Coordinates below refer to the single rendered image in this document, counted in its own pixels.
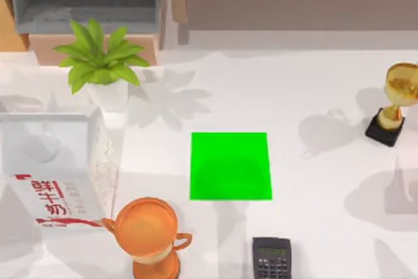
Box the flat green square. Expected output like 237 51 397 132
189 131 273 201

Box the orange trophy cup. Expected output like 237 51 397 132
101 197 193 279

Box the green plant in white pot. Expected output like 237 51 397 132
52 17 152 112

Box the pale wooden drawer front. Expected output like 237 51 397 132
28 32 160 66

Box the black calculator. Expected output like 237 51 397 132
251 237 293 279

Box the white and red milk carton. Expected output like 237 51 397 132
0 106 119 231

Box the pulled-out drawer grey inside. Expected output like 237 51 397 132
8 0 165 35

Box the gold trophy on black base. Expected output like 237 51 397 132
364 62 418 148

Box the wooden cupboard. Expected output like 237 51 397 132
0 0 31 53

